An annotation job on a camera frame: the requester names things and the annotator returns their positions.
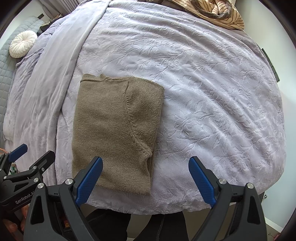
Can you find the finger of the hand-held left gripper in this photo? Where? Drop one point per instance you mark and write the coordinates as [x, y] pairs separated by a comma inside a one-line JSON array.
[[18, 153], [45, 162]]

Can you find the person's left hand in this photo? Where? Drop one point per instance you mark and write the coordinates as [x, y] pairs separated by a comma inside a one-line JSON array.
[[25, 215]]

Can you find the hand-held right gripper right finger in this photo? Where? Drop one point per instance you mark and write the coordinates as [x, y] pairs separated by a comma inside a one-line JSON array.
[[201, 180]]

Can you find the dark patterned cloth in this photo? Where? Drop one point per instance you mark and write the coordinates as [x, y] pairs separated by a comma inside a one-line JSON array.
[[47, 25]]

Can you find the grey quilted bedspread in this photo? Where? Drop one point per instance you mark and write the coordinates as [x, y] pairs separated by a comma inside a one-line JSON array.
[[4, 76]]

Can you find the person's dark pants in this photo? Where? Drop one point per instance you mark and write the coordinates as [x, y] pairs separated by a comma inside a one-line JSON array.
[[143, 224]]

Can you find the brown knit sweater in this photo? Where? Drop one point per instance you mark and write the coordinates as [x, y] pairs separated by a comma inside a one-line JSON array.
[[111, 129]]

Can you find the tan striped garment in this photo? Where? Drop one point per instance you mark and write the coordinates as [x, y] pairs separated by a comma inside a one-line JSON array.
[[231, 20]]

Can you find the white round pleated pillow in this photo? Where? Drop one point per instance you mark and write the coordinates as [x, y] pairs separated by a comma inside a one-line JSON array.
[[23, 44]]

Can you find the dark wall strip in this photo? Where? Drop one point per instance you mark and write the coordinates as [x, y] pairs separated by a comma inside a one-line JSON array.
[[271, 66]]

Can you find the lavender plain fleece blanket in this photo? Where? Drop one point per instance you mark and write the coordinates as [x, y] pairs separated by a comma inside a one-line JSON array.
[[57, 69]]

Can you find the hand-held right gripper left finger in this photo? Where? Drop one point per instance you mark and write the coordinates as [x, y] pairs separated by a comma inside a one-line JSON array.
[[90, 178]]

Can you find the lavender embossed blanket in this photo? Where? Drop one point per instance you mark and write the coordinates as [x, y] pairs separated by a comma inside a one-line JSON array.
[[208, 92]]

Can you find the grey pleated curtain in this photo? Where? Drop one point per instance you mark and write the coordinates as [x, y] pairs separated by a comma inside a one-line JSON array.
[[69, 7]]

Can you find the dark brown garment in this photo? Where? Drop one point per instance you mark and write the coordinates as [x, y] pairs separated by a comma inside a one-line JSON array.
[[171, 3]]

